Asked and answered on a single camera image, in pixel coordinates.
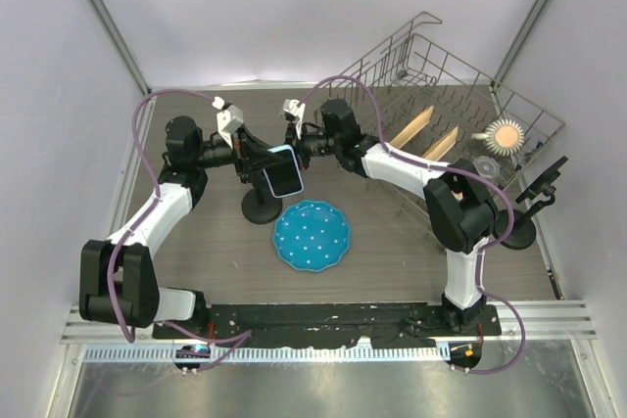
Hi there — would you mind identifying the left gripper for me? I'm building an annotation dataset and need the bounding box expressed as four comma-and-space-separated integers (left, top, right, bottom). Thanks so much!
192, 124, 280, 177

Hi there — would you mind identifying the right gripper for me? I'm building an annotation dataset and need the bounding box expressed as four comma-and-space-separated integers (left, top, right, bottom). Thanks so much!
270, 121, 341, 172

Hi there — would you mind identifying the black phone stand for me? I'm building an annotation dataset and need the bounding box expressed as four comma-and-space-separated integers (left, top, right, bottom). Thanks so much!
241, 186, 283, 225
501, 194, 555, 251

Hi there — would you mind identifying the black phone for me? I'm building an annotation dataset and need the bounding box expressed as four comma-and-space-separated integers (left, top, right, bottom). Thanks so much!
515, 156, 568, 204

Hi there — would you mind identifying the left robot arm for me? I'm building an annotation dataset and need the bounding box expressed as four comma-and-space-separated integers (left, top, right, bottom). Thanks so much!
78, 116, 299, 339

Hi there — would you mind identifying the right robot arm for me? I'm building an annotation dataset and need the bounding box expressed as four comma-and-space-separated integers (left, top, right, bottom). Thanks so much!
281, 99, 497, 335

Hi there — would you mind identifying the blue polka dot plate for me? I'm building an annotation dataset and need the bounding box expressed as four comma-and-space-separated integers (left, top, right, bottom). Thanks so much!
271, 200, 352, 273

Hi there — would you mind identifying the beige plate, rear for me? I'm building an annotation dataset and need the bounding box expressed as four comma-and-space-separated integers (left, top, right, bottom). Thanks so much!
389, 106, 434, 149

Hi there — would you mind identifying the beige plate, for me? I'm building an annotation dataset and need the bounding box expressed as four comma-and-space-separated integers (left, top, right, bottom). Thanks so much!
422, 126, 458, 162
389, 106, 434, 149

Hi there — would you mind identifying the beige plate, front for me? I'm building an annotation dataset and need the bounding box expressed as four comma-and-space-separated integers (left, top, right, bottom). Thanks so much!
422, 126, 458, 162

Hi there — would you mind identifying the clear glass cup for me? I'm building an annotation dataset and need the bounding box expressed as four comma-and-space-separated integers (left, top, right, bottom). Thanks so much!
473, 156, 501, 181

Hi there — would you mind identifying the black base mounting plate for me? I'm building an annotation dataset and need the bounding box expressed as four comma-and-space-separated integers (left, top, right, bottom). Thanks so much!
181, 302, 502, 349

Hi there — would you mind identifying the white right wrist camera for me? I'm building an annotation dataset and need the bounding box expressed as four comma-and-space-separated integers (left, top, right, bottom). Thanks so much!
280, 99, 306, 138

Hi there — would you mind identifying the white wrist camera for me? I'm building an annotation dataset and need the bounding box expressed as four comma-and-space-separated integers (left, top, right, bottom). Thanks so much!
212, 96, 244, 148
280, 99, 306, 138

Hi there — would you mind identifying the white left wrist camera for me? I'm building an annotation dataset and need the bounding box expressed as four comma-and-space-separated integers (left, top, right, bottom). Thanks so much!
212, 96, 244, 148

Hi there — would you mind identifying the grey wire dish rack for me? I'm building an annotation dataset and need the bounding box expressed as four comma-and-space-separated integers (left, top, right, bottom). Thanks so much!
324, 12, 567, 238

